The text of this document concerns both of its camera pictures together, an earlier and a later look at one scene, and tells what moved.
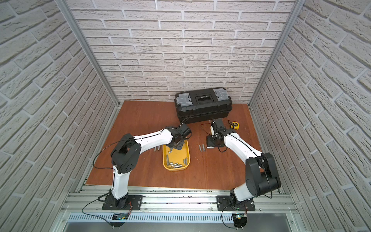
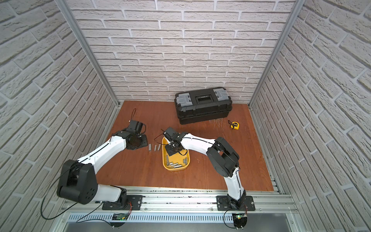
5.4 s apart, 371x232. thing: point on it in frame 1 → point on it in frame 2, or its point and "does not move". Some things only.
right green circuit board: [239, 219] does not move
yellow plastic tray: [175, 159] does not move
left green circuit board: [121, 216] does not move
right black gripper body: [212, 141] → [170, 150]
